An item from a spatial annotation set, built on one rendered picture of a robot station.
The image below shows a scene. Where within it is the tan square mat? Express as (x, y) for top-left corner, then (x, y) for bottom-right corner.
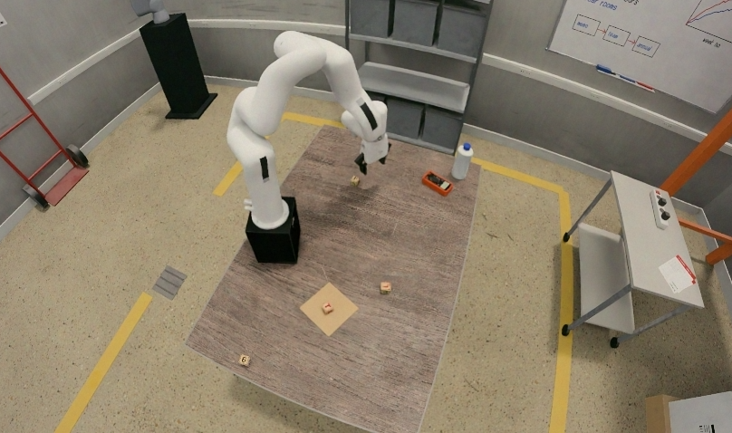
(300, 282), (359, 336)

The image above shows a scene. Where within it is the white bottle with blue cap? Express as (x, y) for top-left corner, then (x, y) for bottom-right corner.
(451, 143), (473, 179)

